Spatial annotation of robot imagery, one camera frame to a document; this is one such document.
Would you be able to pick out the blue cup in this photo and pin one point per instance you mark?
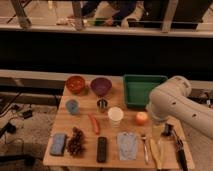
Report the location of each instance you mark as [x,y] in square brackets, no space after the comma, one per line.
[72,107]

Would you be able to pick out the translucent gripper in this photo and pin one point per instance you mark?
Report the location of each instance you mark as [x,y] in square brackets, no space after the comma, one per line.
[157,129]

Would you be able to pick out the red-orange bowl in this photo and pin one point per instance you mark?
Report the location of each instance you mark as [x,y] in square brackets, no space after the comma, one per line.
[75,84]

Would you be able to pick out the dark grape bunch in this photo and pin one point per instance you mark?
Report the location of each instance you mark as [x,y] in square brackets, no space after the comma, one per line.
[75,144]

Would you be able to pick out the yellow banana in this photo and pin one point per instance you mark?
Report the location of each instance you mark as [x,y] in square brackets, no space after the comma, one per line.
[157,151]

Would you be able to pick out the blue sponge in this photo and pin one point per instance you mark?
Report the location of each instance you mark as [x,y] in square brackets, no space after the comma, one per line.
[58,144]

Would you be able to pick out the person in background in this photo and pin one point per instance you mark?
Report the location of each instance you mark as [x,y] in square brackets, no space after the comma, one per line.
[114,13]

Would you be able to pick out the small black clip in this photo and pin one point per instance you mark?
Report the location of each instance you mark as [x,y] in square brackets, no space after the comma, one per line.
[168,129]

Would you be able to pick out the red apple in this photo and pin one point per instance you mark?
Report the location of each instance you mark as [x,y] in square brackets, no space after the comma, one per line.
[141,118]

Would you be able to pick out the silver fork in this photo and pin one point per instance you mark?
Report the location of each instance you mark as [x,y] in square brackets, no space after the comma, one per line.
[146,157]

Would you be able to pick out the purple bowl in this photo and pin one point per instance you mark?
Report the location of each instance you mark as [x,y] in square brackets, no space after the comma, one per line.
[100,86]

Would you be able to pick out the light blue towel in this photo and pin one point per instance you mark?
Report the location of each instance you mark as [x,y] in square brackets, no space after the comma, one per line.
[127,145]

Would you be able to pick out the black remote control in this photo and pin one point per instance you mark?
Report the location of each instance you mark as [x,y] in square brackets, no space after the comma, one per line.
[102,149]

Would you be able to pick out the white paper cup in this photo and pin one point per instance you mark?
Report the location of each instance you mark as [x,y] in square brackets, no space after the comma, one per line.
[115,115]

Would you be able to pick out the small metal cup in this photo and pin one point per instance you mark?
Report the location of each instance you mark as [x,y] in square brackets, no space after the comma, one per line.
[102,104]

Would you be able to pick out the green plastic tray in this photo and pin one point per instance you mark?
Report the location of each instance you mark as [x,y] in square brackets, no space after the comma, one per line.
[138,87]

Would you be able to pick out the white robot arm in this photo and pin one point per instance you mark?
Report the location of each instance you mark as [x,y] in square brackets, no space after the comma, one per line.
[171,98]

